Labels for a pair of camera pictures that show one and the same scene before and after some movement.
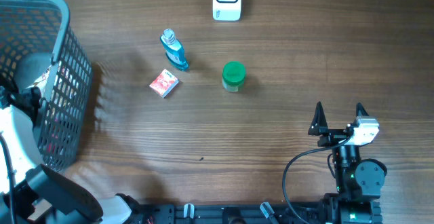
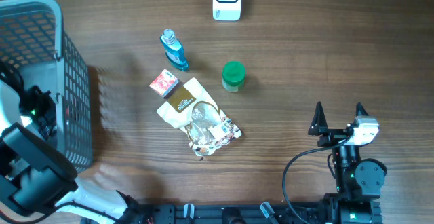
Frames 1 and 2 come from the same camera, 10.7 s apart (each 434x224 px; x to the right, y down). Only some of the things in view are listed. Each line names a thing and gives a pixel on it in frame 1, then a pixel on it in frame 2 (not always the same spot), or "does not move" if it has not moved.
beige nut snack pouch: [41, 81] to [206, 126]
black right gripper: [319, 127] does not move
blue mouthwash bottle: [175, 53] does not move
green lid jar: [234, 73] does not move
